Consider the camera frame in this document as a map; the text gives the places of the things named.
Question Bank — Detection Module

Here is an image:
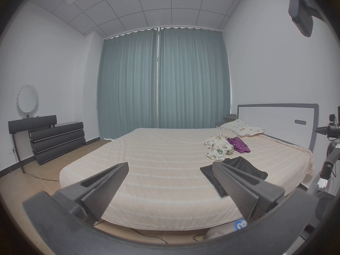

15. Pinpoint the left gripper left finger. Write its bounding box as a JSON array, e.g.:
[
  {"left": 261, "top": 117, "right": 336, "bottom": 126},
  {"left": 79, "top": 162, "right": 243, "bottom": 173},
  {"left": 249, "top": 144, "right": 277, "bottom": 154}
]
[{"left": 54, "top": 162, "right": 129, "bottom": 222}]

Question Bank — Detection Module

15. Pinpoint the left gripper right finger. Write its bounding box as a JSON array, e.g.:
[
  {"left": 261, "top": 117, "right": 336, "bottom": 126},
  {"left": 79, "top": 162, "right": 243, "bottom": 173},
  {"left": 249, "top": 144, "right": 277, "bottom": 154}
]
[{"left": 213, "top": 162, "right": 286, "bottom": 221}]

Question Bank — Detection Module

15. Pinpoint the black T-shirt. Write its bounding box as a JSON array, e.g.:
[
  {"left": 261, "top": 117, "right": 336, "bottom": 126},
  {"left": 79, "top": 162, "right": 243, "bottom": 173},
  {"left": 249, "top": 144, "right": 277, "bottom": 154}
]
[{"left": 200, "top": 156, "right": 268, "bottom": 197}]

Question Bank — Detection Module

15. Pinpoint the bed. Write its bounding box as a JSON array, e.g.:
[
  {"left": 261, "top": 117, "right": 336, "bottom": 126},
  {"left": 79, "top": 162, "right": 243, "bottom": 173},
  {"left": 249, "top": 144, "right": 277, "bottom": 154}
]
[{"left": 59, "top": 103, "right": 319, "bottom": 230}]

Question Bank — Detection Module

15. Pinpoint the purple garment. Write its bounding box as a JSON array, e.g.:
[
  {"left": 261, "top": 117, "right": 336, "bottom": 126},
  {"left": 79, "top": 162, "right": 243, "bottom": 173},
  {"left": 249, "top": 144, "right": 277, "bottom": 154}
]
[{"left": 227, "top": 137, "right": 251, "bottom": 154}]

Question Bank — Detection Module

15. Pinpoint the white printed pillow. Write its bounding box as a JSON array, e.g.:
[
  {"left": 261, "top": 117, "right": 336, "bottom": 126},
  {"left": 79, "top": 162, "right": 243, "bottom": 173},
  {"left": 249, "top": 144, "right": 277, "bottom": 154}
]
[{"left": 220, "top": 119, "right": 265, "bottom": 137}]

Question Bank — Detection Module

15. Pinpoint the grey bedside table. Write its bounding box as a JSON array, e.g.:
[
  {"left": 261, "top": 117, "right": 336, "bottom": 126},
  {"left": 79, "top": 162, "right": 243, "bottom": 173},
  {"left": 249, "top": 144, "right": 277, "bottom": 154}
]
[{"left": 216, "top": 113, "right": 237, "bottom": 128}]

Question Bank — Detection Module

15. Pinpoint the black dressing table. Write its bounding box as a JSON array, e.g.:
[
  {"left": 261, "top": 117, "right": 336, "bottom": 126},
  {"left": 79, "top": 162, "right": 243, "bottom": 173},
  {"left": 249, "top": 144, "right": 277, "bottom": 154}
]
[{"left": 8, "top": 115, "right": 57, "bottom": 173}]

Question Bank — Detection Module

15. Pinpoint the round white mirror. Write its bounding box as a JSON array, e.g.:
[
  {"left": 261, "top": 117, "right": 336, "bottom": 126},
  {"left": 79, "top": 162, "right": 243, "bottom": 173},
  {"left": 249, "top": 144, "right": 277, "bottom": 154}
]
[{"left": 17, "top": 85, "right": 39, "bottom": 119}]

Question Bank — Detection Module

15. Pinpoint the black cable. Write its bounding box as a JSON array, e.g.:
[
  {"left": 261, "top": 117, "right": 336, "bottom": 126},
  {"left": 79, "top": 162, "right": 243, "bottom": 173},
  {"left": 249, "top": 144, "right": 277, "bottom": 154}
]
[
  {"left": 130, "top": 227, "right": 205, "bottom": 244},
  {"left": 24, "top": 172, "right": 61, "bottom": 182}
]

